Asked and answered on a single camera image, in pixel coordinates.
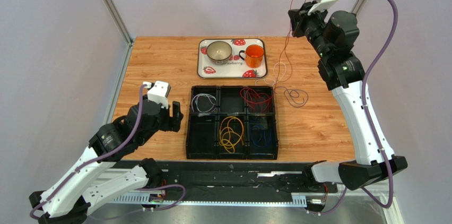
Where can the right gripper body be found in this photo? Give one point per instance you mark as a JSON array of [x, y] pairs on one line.
[[294, 23]]

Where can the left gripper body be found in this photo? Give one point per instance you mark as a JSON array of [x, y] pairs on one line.
[[166, 121]]

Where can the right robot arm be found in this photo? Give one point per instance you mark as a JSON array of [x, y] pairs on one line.
[[333, 37]]

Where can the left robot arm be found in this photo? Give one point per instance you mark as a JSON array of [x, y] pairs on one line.
[[75, 196]]

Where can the black six-compartment organizer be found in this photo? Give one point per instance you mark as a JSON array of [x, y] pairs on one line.
[[232, 122]]

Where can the orange mug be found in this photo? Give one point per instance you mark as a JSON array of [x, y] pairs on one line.
[[253, 55]]

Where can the strawberry pattern tray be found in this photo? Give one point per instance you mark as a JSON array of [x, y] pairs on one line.
[[235, 67]]

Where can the grey ceramic bowl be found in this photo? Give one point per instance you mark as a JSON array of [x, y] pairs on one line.
[[219, 52]]

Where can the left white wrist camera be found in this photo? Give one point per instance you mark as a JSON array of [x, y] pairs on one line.
[[158, 92]]

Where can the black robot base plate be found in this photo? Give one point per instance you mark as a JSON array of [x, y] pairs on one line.
[[232, 181]]

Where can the aluminium frame rail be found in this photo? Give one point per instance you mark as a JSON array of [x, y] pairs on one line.
[[174, 194]]

